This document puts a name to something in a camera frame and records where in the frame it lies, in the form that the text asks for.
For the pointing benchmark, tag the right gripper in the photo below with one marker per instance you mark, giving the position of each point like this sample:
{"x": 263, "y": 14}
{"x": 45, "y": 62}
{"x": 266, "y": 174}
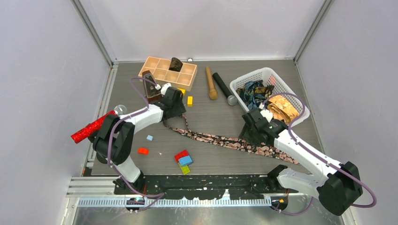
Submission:
{"x": 244, "y": 134}

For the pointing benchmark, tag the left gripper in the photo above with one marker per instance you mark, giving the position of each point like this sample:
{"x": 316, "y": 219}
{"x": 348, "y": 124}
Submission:
{"x": 180, "y": 110}

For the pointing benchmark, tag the black pink floral tie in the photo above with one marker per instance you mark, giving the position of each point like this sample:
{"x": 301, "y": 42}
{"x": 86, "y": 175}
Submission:
{"x": 262, "y": 149}

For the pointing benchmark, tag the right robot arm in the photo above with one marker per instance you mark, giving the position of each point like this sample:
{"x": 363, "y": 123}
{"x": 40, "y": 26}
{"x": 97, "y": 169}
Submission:
{"x": 327, "y": 180}

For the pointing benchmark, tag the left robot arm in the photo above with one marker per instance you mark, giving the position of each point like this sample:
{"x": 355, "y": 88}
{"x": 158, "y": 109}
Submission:
{"x": 113, "y": 141}

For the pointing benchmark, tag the yellow block near tray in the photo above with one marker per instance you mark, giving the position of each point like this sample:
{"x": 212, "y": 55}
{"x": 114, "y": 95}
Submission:
{"x": 183, "y": 91}

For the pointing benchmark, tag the yellow block upright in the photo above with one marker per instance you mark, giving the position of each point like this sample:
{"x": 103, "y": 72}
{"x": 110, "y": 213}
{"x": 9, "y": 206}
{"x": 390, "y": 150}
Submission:
{"x": 190, "y": 101}

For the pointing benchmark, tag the brown wooden metronome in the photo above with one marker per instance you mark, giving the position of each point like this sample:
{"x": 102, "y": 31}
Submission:
{"x": 152, "y": 94}

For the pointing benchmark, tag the wooden compartment tray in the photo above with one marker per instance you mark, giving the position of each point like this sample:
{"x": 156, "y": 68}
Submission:
{"x": 159, "y": 68}

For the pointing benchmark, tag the orange gold tie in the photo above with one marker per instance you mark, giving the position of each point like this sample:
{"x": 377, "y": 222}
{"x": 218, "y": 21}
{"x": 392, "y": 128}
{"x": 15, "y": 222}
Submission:
{"x": 282, "y": 109}

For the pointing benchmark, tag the blue patterned tie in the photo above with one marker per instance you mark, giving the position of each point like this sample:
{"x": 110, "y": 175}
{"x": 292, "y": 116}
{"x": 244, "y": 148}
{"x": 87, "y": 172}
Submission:
{"x": 254, "y": 93}

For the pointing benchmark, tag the black microphone silver head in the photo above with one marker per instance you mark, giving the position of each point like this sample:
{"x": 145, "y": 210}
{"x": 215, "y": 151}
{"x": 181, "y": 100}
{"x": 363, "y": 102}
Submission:
{"x": 231, "y": 99}

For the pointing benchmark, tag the light blue small cube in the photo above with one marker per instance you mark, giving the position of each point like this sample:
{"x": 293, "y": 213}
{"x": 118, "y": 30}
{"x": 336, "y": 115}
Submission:
{"x": 150, "y": 138}

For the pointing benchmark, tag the dark rolled tie in tray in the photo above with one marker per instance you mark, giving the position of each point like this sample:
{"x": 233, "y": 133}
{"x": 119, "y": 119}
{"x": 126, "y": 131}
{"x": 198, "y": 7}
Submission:
{"x": 175, "y": 65}

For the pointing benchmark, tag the red toy brick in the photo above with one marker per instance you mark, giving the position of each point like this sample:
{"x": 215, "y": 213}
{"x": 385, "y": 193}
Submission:
{"x": 181, "y": 154}

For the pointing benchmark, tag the orange red small brick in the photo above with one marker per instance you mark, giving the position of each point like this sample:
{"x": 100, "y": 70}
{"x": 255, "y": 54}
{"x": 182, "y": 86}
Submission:
{"x": 143, "y": 151}

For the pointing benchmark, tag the white plastic basket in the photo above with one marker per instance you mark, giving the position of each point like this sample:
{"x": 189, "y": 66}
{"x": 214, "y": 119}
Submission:
{"x": 269, "y": 77}

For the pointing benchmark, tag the blue toy brick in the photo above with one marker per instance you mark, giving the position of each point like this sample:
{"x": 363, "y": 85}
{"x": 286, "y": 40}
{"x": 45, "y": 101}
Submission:
{"x": 185, "y": 161}

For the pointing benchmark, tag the yellow green translucent brick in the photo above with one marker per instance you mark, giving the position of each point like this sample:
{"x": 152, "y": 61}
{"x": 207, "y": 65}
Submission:
{"x": 184, "y": 168}

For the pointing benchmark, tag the red glitter microphone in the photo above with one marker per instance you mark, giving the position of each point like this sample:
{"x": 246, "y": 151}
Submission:
{"x": 96, "y": 125}

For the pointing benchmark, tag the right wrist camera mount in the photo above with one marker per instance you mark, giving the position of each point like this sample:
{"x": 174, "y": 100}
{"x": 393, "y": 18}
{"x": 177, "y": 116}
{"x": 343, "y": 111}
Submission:
{"x": 268, "y": 115}

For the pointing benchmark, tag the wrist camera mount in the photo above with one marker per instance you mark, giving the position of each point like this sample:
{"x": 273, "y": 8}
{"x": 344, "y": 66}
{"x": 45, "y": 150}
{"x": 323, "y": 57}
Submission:
{"x": 268, "y": 115}
{"x": 161, "y": 89}

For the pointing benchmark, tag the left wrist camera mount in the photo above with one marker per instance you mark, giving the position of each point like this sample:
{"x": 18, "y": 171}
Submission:
{"x": 161, "y": 89}

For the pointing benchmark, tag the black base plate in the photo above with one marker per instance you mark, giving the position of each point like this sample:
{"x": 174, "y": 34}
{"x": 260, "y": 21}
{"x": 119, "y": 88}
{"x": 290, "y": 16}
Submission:
{"x": 209, "y": 187}

